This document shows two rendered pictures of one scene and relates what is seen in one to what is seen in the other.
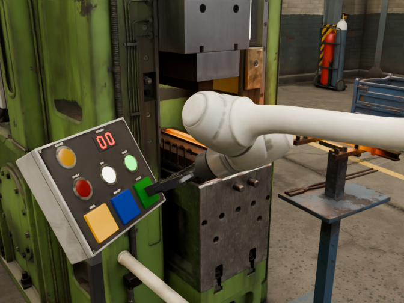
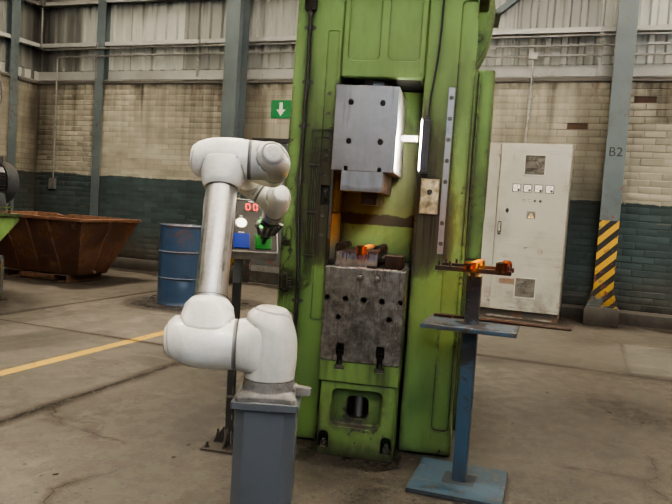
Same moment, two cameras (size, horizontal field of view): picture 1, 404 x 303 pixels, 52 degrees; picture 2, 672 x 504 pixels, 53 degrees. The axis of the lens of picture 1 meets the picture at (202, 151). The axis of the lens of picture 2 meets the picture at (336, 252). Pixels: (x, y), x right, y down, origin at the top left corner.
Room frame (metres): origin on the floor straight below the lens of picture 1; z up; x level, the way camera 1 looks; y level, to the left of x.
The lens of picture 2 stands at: (-0.67, -2.44, 1.18)
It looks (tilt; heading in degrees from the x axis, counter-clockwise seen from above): 4 degrees down; 50
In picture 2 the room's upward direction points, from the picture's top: 4 degrees clockwise
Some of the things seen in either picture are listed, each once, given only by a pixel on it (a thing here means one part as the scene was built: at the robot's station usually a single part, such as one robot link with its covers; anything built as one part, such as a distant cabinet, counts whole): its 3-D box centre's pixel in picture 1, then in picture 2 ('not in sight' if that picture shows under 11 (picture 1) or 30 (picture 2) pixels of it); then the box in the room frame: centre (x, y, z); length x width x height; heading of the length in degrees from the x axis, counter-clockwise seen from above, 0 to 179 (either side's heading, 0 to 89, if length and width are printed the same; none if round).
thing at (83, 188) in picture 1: (82, 188); not in sight; (0.92, 0.29, 1.09); 0.05 x 0.03 x 0.04; 130
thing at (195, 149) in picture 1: (184, 148); (362, 255); (1.63, 0.07, 0.96); 0.42 x 0.20 x 0.09; 40
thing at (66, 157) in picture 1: (66, 157); not in sight; (0.94, 0.33, 1.16); 0.05 x 0.03 x 0.04; 130
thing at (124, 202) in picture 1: (124, 207); (241, 241); (0.99, 0.20, 1.01); 0.07 x 0.05 x 0.07; 155
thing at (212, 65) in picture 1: (183, 60); (367, 183); (1.63, 0.07, 1.32); 0.42 x 0.20 x 0.10; 40
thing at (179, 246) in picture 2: not in sight; (184, 264); (2.94, 4.49, 0.44); 0.59 x 0.59 x 0.88
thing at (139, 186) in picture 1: (145, 192); (263, 242); (1.08, 0.16, 1.01); 0.07 x 0.05 x 0.07; 155
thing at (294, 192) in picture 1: (334, 180); (500, 321); (1.84, -0.64, 0.73); 0.60 x 0.04 x 0.01; 121
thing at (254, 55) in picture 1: (254, 68); (429, 196); (1.77, -0.22, 1.27); 0.09 x 0.02 x 0.17; 130
